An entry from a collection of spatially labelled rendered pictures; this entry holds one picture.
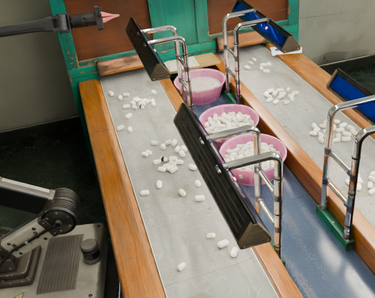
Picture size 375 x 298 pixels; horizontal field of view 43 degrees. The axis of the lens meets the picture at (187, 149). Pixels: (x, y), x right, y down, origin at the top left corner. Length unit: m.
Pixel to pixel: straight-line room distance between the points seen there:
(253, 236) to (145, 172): 0.88
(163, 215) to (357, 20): 2.89
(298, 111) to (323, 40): 1.91
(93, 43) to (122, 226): 1.28
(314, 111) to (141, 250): 1.08
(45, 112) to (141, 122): 1.61
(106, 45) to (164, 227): 1.31
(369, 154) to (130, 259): 1.00
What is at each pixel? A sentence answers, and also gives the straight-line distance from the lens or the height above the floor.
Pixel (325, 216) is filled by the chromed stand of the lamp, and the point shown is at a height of 0.71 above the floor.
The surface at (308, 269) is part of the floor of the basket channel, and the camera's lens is 1.59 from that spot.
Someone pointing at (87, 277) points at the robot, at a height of 0.47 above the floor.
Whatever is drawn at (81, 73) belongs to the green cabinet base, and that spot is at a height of 0.81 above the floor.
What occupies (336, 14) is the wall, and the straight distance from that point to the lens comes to 4.08.
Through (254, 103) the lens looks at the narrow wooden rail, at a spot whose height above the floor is 0.76.
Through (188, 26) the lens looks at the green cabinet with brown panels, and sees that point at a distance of 2.73.
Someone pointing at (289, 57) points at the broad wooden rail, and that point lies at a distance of 2.72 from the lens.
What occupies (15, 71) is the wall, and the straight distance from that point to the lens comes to 3.63.
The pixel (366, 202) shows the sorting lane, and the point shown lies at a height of 0.74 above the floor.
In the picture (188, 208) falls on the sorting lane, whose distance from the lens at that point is 1.71.
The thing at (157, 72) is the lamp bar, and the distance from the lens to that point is 1.90.
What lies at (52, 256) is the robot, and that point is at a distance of 2.06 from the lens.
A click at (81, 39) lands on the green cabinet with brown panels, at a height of 0.99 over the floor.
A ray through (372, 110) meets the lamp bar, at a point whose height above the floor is 1.08.
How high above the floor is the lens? 1.86
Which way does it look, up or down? 34 degrees down
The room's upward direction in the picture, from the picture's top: 7 degrees counter-clockwise
